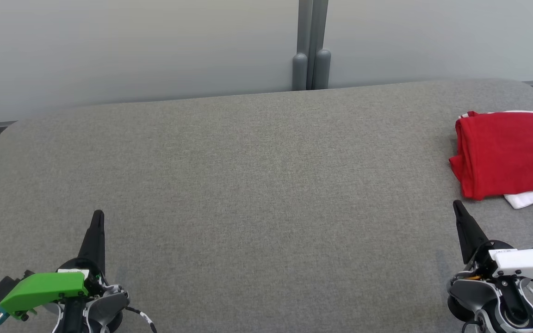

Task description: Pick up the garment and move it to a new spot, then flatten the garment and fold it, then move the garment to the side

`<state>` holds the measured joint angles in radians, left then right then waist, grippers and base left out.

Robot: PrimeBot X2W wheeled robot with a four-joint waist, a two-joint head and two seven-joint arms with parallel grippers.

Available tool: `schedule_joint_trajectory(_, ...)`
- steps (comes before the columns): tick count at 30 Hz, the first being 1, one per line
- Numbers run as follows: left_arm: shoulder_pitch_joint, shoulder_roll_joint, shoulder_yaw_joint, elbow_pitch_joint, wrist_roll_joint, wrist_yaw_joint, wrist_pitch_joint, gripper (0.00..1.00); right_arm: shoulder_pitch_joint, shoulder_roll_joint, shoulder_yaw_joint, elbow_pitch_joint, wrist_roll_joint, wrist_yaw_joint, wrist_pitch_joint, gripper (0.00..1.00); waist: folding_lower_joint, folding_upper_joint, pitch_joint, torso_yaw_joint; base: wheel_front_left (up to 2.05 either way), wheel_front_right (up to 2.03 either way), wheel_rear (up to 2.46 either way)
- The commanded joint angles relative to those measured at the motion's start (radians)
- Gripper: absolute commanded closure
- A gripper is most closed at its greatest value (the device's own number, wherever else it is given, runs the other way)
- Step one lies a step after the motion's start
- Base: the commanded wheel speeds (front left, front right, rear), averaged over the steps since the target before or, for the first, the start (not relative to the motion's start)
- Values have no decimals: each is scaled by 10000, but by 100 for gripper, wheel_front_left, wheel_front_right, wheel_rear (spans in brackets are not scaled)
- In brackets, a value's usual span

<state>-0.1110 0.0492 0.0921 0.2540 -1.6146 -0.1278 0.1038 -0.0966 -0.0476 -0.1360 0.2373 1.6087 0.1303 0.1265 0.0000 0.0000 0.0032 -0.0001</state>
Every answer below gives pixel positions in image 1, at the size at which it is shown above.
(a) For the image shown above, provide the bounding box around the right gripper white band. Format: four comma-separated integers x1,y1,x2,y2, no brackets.
452,200,533,293

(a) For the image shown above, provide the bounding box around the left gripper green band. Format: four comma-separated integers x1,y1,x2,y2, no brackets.
0,210,108,320

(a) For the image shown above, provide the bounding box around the red and white jersey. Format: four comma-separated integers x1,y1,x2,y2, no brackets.
449,110,533,210

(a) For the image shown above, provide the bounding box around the grey fabric sofa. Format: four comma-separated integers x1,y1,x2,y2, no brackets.
0,79,533,333

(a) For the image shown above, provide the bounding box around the black white-banded cable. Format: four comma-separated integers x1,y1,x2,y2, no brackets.
125,305,159,333

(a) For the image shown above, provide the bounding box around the grey partition post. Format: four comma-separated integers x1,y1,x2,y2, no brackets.
292,0,314,91
308,0,331,90

